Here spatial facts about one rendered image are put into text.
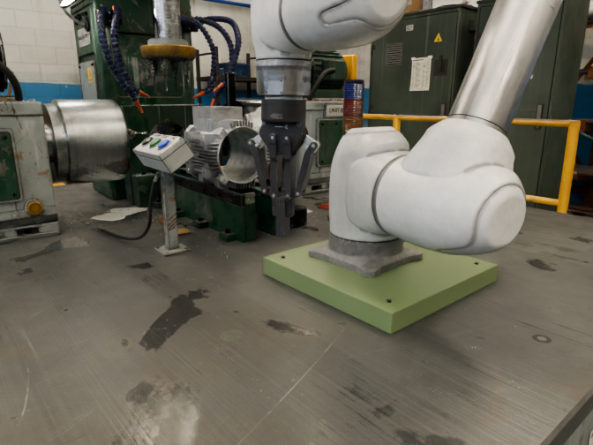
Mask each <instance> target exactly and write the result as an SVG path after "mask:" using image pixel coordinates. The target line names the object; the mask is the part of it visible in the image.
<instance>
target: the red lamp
mask: <svg viewBox="0 0 593 445"><path fill-rule="evenodd" d="M363 114H364V100H343V115H344V116H362V115H363Z"/></svg>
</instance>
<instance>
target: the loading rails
mask: <svg viewBox="0 0 593 445"><path fill-rule="evenodd" d="M174 182H175V195H176V218H180V217H188V218H190V219H192V220H193V221H192V222H193V227H195V228H197V229H204V228H208V227H209V228H211V229H213V230H216V231H219V239H220V240H222V241H225V242H230V241H235V240H238V241H240V242H242V243H245V242H250V241H253V240H256V230H261V231H264V232H265V233H268V234H270V235H273V236H276V216H274V215H273V214H272V198H271V197H270V196H269V195H266V194H263V193H262V192H261V189H260V185H259V182H256V181H255V185H254V186H250V188H249V187H247V189H246V188H244V189H234V188H231V187H229V189H228V190H226V189H223V188H220V187H217V186H214V184H211V185H209V184H206V183H203V182H199V175H197V176H196V177H194V176H193V175H191V174H189V173H187V172H186V168H179V169H178V174H176V173H174ZM157 188H158V199H157V200H156V201H153V207H154V208H156V209H159V208H162V200H161V178H160V177H158V179H157Z"/></svg>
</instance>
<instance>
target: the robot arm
mask: <svg viewBox="0 0 593 445"><path fill-rule="evenodd" d="M562 1H563V0H496V3H495V5H494V7H493V9H492V13H491V15H490V17H489V19H488V21H487V24H486V26H485V29H484V31H483V34H482V36H481V39H480V41H479V43H478V45H477V49H476V51H475V53H474V56H473V57H472V60H471V62H470V64H469V68H468V70H467V72H466V74H465V77H464V79H463V82H462V85H461V87H460V89H459V92H458V94H457V96H456V98H455V100H454V104H453V107H452V108H451V110H450V113H449V115H448V118H447V119H444V120H442V121H440V122H438V123H436V124H434V125H433V126H431V127H430V128H428V129H427V130H426V132H425V134H424V136H423V137H422V138H421V139H420V140H419V141H418V142H417V143H416V145H415V146H414V147H413V148H412V149H411V151H409V143H408V141H407V140H406V139H405V138H404V136H403V135H402V134H401V133H400V132H397V131H396V130H395V129H394V128H393V127H391V126H383V127H365V128H353V129H350V130H349V131H348V132H347V133H346V134H345V135H344V136H342V139H341V140H340V142H339V144H338V147H337V148H336V150H335V153H334V158H333V161H332V166H331V173H330V184H329V219H330V233H329V241H328V243H326V244H323V245H317V246H314V247H311V248H309V250H308V255H309V256H310V257H312V258H317V259H321V260H325V261H327V262H330V263H333V264H335V265H337V266H340V267H343V268H346V269H349V270H351V271H354V272H356V273H358V274H359V275H361V276H363V277H367V278H374V277H377V276H378V275H379V274H381V273H383V272H386V271H388V270H390V269H393V268H397V267H399V266H401V265H404V264H407V263H409V262H411V261H416V260H421V259H422V258H423V252H421V251H419V250H417V249H413V248H410V247H407V246H404V245H403V243H404V242H405V241H406V242H408V243H411V244H412V245H417V246H419V247H422V248H424V249H428V250H431V251H434V252H438V253H445V254H452V255H479V254H486V253H493V252H495V251H498V250H499V249H500V248H502V247H503V246H505V245H507V244H509V243H510V242H511V241H512V240H513V239H514V238H515V236H516V235H517V234H518V232H519V230H520V229H521V227H522V224H523V221H524V218H525V213H526V194H525V191H524V189H523V186H522V182H521V180H520V179H519V178H518V176H517V175H516V174H515V173H514V151H513V149H512V147H511V144H510V142H509V140H508V138H507V137H506V136H507V132H508V130H509V127H510V125H511V123H512V121H513V119H514V115H515V113H516V111H517V109H518V106H519V104H520V102H521V99H522V96H523V94H524V92H525V89H526V87H527V85H528V83H529V79H530V77H531V75H532V72H533V71H534V68H535V66H536V64H537V60H538V58H539V56H540V54H541V51H542V49H543V46H544V44H545V41H546V39H547V36H548V34H549V33H550V30H551V28H552V24H553V22H554V20H555V18H556V16H557V13H558V11H559V8H560V6H561V3H562ZM408 2H409V0H251V38H252V43H253V46H254V48H255V54H256V72H257V94H258V95H264V96H265V99H261V122H262V125H261V127H260V129H259V135H257V136H256V137H255V138H253V139H250V140H247V145H248V147H249V148H250V150H251V151H252V154H253V158H254V162H255V166H256V170H257V174H258V178H259V185H260V189H261V192H262V193H263V194H266V195H269V196H270V197H271V198H272V214H273V215H274V216H276V236H277V237H279V238H285V237H286V236H288V234H289V233H290V217H292V216H293V215H294V214H295V198H297V197H300V196H302V195H304V194H305V191H306V187H307V184H308V180H309V176H310V173H311V169H312V163H313V160H314V156H315V154H316V153H317V151H318V150H319V148H320V146H321V143H320V142H319V141H315V140H314V139H312V138H311V137H310V136H308V131H307V129H306V126H305V121H306V100H303V95H310V93H311V68H312V65H311V60H312V52H314V51H315V50H318V51H336V50H343V49H352V48H356V47H360V46H364V45H366V44H369V43H372V42H374V41H376V40H378V39H380V38H381V37H383V36H385V35H386V34H388V33H389V32H390V31H391V30H392V29H393V28H394V27H395V26H396V25H397V24H398V23H399V21H400V20H401V19H402V16H403V15H404V13H405V11H406V9H407V6H408ZM263 141H264V143H265V144H266V146H267V148H268V150H269V157H270V160H271V178H270V175H269V171H268V167H267V163H266V156H265V152H264V149H263V146H264V144H263ZM303 143H305V145H304V149H305V150H306V151H305V153H304V158H303V161H302V165H301V169H300V172H299V176H298V180H297V183H296V159H297V151H298V149H299V148H300V147H301V146H302V145H303ZM282 157H283V159H284V161H285V195H283V192H282Z"/></svg>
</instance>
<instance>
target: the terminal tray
mask: <svg viewBox="0 0 593 445"><path fill-rule="evenodd" d="M192 115H193V125H194V126H195V127H196V131H197V130H198V131H202V132H203V131H206V132H212V131H213V130H215V129H216V123H219V121H222V120H228V119H233V120H243V109H242V107H235V106H199V107H196V106H192Z"/></svg>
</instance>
